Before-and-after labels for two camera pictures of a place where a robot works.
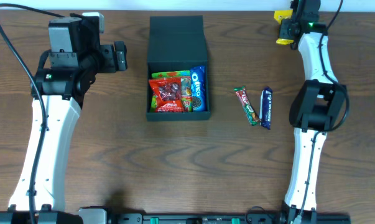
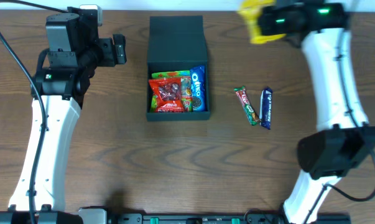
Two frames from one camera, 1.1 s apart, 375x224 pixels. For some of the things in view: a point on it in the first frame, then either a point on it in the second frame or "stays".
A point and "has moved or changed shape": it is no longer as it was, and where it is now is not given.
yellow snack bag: x=280 y=15 has moved or changed shape
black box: x=176 y=43 stays
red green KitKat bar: x=248 y=106 stays
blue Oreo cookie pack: x=198 y=85 stays
